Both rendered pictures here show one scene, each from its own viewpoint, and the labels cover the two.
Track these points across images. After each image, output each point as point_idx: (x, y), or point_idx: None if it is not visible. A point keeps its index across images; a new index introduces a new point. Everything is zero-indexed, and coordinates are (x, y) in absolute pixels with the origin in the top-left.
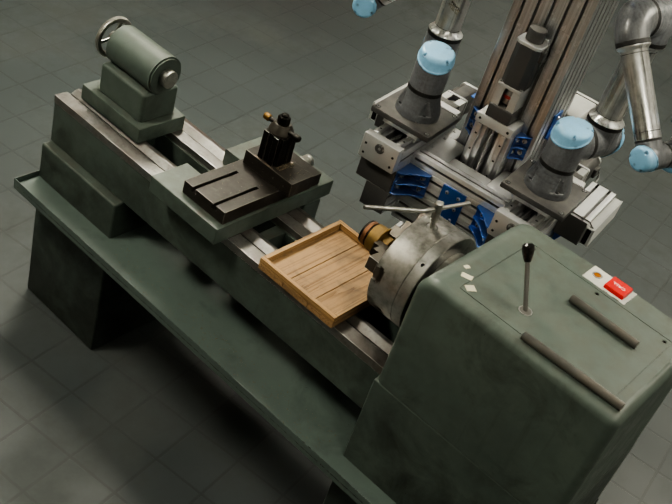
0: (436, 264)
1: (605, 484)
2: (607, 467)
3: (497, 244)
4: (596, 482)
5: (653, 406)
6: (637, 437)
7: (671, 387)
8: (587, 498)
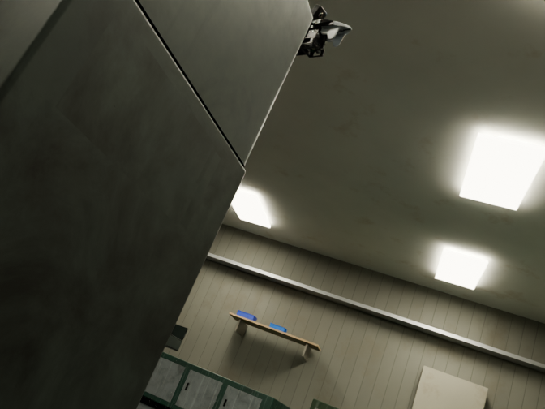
0: None
1: (201, 238)
2: (211, 67)
3: None
4: (192, 90)
5: (271, 27)
6: (248, 140)
7: (288, 59)
8: (174, 148)
